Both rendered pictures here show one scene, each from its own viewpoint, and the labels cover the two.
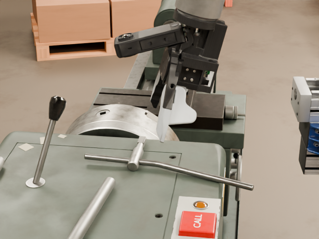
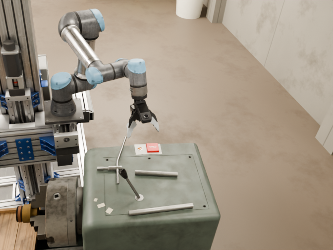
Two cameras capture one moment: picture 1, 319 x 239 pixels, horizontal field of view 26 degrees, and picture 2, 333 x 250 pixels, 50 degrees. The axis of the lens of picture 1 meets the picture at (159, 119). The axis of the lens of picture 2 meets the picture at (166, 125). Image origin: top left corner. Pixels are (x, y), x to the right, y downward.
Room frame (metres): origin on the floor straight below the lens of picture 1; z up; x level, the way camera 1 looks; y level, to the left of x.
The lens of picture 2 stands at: (1.41, 1.21, 2.48)
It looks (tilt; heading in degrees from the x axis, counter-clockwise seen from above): 38 degrees down; 249
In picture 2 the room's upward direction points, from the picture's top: 8 degrees clockwise
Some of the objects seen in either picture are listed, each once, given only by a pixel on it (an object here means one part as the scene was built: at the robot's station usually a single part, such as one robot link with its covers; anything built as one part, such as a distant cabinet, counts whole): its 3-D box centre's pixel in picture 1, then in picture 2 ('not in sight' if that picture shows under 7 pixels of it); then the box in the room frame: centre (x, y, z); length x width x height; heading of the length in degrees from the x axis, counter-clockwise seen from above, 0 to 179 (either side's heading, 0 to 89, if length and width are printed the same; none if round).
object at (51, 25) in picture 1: (104, 13); not in sight; (5.33, 0.44, 0.21); 1.22 x 0.88 x 0.42; 96
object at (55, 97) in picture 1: (57, 107); (123, 173); (1.18, 0.19, 1.38); 0.04 x 0.03 x 0.05; 172
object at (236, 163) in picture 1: (224, 162); not in sight; (2.07, -0.22, 0.73); 0.27 x 0.12 x 0.27; 172
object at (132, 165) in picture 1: (137, 152); (109, 168); (1.21, 0.04, 1.27); 0.12 x 0.02 x 0.02; 171
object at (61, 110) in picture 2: not in sight; (62, 102); (1.38, -0.60, 1.21); 0.15 x 0.15 x 0.10
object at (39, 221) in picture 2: not in sight; (42, 228); (1.53, 0.18, 1.08); 0.12 x 0.11 x 0.05; 82
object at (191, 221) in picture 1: (197, 225); (152, 148); (0.97, -0.07, 1.26); 0.06 x 0.06 x 0.02; 82
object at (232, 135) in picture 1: (167, 115); not in sight; (2.12, -0.03, 0.90); 0.53 x 0.30 x 0.06; 82
